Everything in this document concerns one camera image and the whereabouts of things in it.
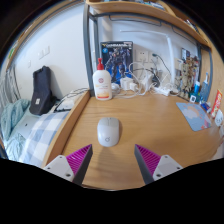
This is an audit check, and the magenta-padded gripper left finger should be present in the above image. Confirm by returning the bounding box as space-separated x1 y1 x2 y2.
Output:
42 143 94 186

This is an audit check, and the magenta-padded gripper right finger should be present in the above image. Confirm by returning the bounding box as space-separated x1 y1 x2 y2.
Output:
134 143 184 185

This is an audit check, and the grey white computer mouse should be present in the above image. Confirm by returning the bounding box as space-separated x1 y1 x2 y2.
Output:
96 116 121 148

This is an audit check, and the blue white plaid bedding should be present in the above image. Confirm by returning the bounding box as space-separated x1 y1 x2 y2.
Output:
18 111 69 168

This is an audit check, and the teal fuzzy blanket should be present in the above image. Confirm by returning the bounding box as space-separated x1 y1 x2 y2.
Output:
0 98 31 141

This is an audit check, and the white cup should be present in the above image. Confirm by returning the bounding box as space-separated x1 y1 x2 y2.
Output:
213 109 224 128

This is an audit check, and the white power strip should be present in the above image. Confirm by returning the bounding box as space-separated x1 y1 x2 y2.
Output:
151 85 173 98

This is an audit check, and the black backpack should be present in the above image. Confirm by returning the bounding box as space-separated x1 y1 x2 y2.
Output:
28 65 58 117

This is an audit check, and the blue bottle white cap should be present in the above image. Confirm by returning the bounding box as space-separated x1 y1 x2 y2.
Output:
193 80 202 101

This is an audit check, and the white charger block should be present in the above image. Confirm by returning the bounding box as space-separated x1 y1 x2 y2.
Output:
119 77 134 91

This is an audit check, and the white red pump lotion bottle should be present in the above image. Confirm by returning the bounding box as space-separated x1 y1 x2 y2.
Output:
92 57 114 101

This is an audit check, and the blue robot model kit box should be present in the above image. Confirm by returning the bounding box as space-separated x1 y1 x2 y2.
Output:
100 40 134 85

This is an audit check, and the white cable tangle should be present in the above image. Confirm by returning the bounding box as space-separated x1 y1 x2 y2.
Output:
113 61 181 99

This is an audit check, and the dark green cable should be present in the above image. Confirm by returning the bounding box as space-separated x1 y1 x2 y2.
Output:
151 53 173 79

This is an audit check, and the white wall socket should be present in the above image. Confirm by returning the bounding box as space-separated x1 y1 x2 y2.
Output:
134 49 151 64

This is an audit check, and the white wall switch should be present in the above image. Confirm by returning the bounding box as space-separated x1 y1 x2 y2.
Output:
38 46 51 60

